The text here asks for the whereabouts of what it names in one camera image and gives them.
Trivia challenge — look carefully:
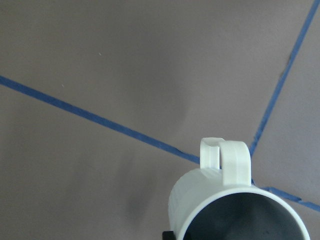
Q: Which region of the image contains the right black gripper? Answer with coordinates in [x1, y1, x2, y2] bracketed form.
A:
[162, 231, 175, 240]

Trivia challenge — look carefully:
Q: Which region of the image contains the white ribbed HOME mug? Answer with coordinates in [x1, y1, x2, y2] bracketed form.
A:
[168, 137, 310, 240]

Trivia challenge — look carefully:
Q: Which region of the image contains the brown paper table cover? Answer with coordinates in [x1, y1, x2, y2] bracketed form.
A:
[0, 0, 313, 240]

